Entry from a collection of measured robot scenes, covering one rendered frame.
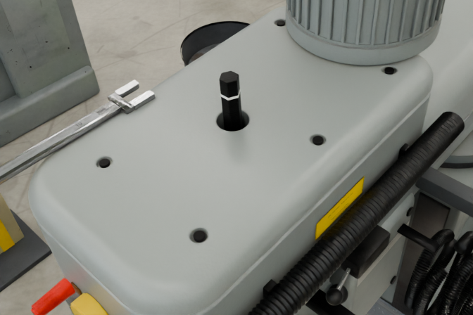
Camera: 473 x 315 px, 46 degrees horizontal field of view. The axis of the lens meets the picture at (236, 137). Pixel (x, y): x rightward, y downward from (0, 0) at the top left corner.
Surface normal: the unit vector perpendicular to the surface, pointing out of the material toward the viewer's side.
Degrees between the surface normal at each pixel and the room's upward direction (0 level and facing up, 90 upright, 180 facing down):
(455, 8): 0
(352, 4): 90
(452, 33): 0
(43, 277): 0
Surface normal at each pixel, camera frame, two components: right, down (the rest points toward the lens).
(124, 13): -0.06, -0.72
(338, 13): -0.48, 0.63
